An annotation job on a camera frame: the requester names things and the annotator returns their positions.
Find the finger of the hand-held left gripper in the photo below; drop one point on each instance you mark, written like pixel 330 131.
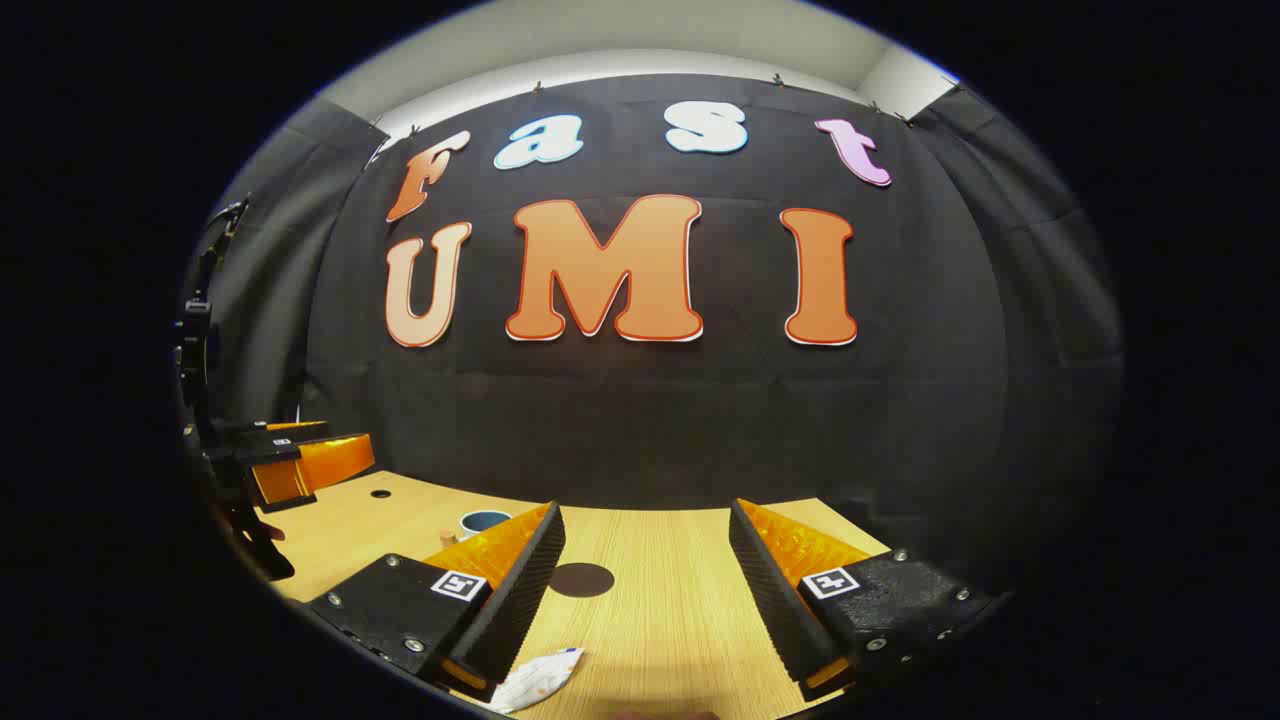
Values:
pixel 320 465
pixel 300 428

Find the white toothpaste tube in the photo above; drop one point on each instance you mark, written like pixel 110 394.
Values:
pixel 535 680

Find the wooden desktop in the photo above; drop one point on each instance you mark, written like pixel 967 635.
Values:
pixel 660 640

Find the black backdrop cloth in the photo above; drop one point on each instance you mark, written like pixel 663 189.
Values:
pixel 700 420

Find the dark brown round coaster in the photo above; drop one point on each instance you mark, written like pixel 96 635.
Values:
pixel 582 580

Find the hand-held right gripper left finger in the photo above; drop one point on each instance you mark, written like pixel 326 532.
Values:
pixel 520 600

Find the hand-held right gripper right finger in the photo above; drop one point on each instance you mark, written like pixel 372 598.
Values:
pixel 775 600

